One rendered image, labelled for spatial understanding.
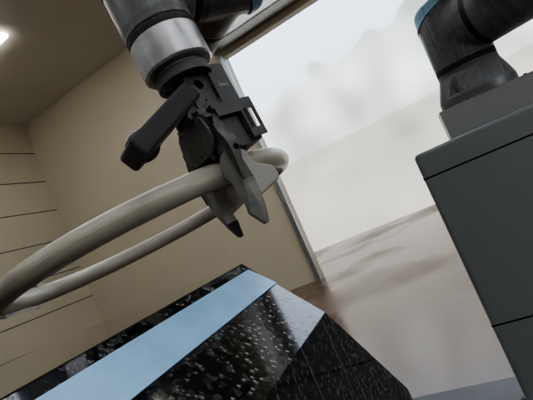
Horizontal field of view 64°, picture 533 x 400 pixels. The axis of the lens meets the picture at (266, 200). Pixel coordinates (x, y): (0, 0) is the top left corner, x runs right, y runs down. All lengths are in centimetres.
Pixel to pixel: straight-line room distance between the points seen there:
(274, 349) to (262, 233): 521
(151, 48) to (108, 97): 635
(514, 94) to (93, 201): 650
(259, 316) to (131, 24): 36
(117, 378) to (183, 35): 37
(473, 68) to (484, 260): 46
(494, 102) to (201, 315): 93
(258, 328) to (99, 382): 16
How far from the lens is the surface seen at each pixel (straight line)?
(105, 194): 694
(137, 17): 55
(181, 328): 37
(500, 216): 107
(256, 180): 49
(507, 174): 106
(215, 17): 64
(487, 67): 120
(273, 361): 37
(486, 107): 116
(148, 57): 53
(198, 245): 606
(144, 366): 32
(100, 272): 89
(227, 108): 52
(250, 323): 41
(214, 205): 53
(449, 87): 120
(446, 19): 120
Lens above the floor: 83
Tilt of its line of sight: 4 degrees up
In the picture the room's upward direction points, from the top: 24 degrees counter-clockwise
